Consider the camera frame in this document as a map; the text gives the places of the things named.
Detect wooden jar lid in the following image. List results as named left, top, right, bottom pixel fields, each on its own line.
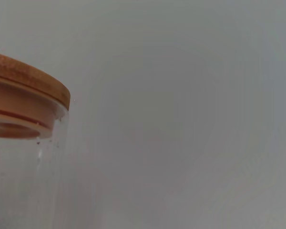
left=0, top=51, right=71, bottom=140

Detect glass dispenser jar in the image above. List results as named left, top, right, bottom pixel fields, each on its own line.
left=0, top=104, right=71, bottom=229

